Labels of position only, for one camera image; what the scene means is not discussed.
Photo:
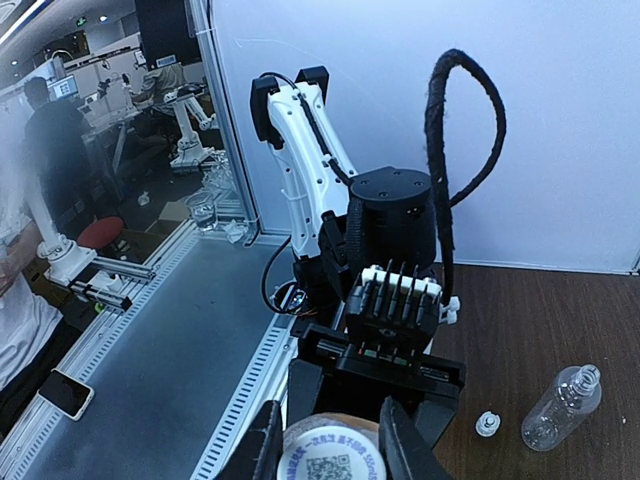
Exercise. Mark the red round stool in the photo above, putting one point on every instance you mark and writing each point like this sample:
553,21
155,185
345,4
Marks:
101,233

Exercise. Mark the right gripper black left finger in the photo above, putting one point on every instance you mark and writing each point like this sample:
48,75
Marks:
257,455

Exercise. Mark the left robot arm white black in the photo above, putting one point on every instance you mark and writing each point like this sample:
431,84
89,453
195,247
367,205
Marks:
373,259

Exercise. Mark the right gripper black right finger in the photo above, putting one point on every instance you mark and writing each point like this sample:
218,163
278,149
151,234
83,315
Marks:
405,452

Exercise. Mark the white cap of clear bottle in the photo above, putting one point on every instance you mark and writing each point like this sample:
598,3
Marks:
487,424

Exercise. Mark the clear glass cup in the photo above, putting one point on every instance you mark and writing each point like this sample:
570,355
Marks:
202,208

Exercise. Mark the white smartphone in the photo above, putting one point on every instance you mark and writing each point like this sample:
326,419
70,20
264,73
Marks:
68,395

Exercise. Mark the amber tea bottle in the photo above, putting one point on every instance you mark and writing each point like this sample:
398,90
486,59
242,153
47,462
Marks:
367,428

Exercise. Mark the left round circuit board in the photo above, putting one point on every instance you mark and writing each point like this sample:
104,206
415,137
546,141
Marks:
289,299

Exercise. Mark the person in background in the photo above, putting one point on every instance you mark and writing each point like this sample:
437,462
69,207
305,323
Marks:
54,134

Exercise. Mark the clear plastic bottle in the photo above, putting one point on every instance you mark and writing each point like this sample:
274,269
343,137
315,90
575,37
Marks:
573,395

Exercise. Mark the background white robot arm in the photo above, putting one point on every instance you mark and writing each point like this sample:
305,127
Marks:
68,261

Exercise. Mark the white cap of tea bottle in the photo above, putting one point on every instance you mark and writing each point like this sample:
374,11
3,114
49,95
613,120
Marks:
331,452

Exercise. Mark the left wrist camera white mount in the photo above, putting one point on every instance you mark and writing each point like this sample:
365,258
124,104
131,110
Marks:
393,316

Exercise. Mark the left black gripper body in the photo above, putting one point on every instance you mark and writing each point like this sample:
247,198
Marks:
332,375

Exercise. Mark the left aluminium frame post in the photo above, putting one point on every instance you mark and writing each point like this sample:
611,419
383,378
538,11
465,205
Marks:
205,32

